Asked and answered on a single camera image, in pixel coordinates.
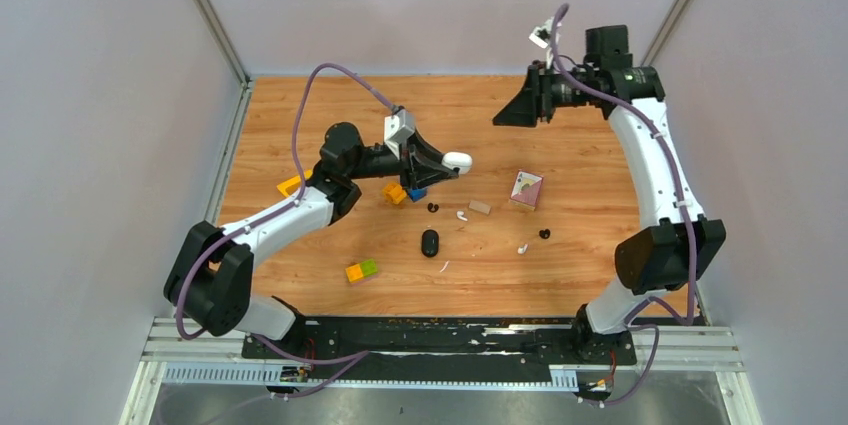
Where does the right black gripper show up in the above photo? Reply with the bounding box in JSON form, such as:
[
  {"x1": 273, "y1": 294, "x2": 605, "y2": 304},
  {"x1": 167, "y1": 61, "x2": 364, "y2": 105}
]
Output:
[{"x1": 494, "y1": 59, "x2": 599, "y2": 127}]

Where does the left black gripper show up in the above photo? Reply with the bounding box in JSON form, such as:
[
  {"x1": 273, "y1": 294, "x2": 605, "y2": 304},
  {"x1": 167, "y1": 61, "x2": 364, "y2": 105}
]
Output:
[{"x1": 347, "y1": 126, "x2": 459, "y2": 193}]

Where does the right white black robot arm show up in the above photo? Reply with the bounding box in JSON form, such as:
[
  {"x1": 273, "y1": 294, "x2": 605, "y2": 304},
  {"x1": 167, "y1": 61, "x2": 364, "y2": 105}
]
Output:
[{"x1": 492, "y1": 25, "x2": 726, "y2": 363}]

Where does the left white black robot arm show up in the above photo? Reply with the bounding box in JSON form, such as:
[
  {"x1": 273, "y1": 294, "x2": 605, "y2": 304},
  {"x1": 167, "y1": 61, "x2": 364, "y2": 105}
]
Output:
[{"x1": 163, "y1": 118, "x2": 473, "y2": 358}]

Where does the black oval case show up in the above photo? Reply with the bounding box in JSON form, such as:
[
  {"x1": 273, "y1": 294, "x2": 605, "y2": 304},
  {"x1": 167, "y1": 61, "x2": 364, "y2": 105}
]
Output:
[{"x1": 420, "y1": 229, "x2": 440, "y2": 258}]

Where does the blue toy brick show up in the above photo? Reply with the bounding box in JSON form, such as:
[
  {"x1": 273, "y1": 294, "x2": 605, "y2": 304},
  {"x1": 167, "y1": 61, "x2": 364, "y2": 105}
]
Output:
[{"x1": 407, "y1": 188, "x2": 428, "y2": 202}]

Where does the yellow toy brick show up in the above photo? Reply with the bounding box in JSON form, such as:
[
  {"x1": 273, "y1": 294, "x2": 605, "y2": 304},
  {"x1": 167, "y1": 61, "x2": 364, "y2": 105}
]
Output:
[{"x1": 382, "y1": 182, "x2": 408, "y2": 205}]

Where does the small wooden block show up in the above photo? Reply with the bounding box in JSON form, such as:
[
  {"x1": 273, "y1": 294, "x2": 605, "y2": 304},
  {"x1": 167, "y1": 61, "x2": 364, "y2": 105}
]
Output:
[{"x1": 468, "y1": 200, "x2": 492, "y2": 216}]

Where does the pink card box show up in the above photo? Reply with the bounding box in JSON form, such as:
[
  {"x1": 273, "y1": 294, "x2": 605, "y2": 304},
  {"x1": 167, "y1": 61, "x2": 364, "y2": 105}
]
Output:
[{"x1": 509, "y1": 170, "x2": 544, "y2": 210}]

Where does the orange green toy brick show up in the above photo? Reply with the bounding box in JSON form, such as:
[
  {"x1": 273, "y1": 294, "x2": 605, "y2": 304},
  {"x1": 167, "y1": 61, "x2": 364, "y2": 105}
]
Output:
[{"x1": 344, "y1": 259, "x2": 379, "y2": 284}]

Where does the orange triangular plastic piece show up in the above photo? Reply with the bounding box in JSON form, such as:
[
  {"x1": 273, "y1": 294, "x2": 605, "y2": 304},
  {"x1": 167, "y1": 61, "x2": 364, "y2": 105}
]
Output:
[{"x1": 276, "y1": 169, "x2": 313, "y2": 198}]

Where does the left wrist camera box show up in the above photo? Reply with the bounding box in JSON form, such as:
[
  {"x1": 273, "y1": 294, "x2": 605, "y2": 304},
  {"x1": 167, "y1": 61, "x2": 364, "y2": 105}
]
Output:
[{"x1": 383, "y1": 108, "x2": 416, "y2": 160}]

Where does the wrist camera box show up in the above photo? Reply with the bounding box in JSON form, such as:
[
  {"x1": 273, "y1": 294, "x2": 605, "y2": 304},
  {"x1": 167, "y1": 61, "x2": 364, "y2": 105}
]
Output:
[
  {"x1": 528, "y1": 18, "x2": 553, "y2": 49},
  {"x1": 383, "y1": 108, "x2": 416, "y2": 160}
]

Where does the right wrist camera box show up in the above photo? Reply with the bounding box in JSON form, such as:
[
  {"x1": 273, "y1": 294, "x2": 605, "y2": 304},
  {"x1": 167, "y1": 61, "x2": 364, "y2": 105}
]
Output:
[{"x1": 528, "y1": 18, "x2": 553, "y2": 49}]

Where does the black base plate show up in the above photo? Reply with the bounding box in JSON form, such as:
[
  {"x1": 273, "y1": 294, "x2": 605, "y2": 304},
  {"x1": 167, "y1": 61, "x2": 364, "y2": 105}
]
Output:
[{"x1": 276, "y1": 316, "x2": 636, "y2": 383}]

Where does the white slotted cable duct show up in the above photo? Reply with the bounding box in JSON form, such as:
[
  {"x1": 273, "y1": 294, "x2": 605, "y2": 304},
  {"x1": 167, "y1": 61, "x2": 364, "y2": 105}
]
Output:
[{"x1": 162, "y1": 366, "x2": 580, "y2": 391}]

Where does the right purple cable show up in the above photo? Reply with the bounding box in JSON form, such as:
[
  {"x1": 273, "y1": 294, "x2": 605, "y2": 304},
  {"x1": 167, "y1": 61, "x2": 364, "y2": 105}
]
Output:
[{"x1": 549, "y1": 3, "x2": 700, "y2": 408}]

